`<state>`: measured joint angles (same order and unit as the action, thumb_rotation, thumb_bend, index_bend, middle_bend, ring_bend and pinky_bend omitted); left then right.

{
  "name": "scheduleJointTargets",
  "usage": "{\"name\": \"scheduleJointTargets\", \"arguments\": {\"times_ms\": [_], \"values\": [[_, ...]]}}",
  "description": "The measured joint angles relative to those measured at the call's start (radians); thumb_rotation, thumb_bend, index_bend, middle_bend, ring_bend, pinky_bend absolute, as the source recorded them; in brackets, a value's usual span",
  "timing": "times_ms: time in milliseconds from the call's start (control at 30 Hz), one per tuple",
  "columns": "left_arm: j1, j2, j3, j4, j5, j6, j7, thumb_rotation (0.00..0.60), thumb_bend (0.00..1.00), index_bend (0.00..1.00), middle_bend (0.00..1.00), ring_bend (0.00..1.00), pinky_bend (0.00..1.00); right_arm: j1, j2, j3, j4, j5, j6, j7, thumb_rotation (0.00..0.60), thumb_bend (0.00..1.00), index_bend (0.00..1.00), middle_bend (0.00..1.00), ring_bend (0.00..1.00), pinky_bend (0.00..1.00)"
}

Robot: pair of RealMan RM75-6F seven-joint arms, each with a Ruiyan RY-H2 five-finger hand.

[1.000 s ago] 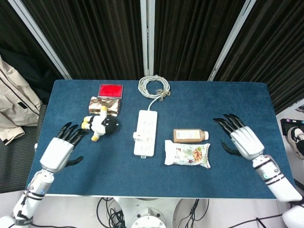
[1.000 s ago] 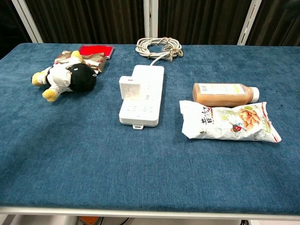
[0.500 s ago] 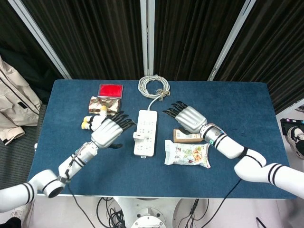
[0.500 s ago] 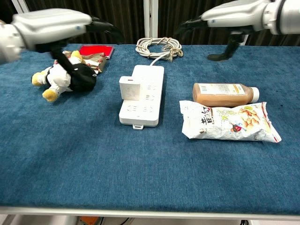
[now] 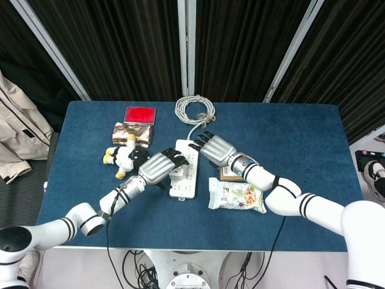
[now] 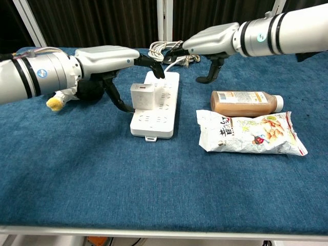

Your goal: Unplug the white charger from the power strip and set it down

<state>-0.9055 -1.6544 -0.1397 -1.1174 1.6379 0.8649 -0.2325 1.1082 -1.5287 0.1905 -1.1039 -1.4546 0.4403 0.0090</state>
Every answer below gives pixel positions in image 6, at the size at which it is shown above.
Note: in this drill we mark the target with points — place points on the white power strip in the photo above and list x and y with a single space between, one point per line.
164 112

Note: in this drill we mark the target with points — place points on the slanted white frame post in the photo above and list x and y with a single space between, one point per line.
29 23

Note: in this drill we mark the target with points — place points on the white snack bag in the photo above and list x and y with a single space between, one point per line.
246 133

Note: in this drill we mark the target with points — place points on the brown drink bottle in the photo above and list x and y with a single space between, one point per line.
243 102

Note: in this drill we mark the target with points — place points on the vertical white frame post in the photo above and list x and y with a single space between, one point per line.
164 20

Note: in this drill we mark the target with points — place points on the black yellow plush toy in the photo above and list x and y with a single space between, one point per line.
89 91

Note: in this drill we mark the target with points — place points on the white charger plug adapter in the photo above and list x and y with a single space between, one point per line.
142 97

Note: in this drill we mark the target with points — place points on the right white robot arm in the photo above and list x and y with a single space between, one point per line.
287 30

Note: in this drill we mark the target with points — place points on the dark pleated curtain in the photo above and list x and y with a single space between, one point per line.
102 20

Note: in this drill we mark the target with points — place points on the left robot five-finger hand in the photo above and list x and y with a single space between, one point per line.
107 57

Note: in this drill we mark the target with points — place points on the slotted white frame post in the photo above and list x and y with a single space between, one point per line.
278 6

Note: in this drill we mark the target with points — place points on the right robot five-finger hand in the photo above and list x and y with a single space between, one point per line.
212 38

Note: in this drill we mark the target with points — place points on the blue table cloth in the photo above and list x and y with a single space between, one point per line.
102 179

